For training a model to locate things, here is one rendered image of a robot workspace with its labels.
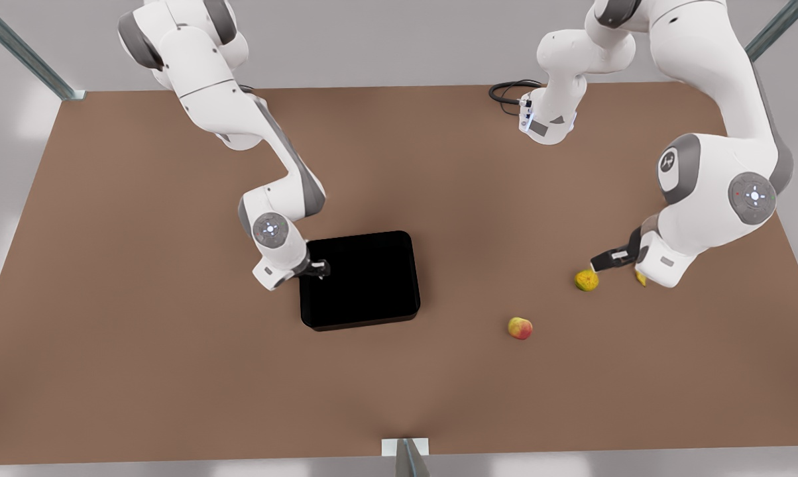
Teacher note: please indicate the black rectangular tray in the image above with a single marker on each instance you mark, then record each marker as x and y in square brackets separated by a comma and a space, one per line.
[362, 281]

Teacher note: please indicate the small yellow fruit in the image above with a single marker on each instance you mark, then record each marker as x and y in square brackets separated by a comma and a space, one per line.
[640, 278]

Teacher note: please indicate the red yellow apple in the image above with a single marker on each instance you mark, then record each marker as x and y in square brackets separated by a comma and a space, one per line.
[520, 328]

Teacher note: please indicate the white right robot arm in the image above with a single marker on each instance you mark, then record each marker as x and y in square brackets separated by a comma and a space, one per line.
[220, 106]

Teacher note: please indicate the yellow green round fruit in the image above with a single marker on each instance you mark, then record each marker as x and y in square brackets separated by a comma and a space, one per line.
[586, 281]

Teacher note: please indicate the silver frame post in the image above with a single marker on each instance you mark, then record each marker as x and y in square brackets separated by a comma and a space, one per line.
[409, 457]
[777, 26]
[24, 50]

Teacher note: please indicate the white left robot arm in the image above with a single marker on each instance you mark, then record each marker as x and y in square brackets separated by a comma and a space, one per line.
[710, 165]

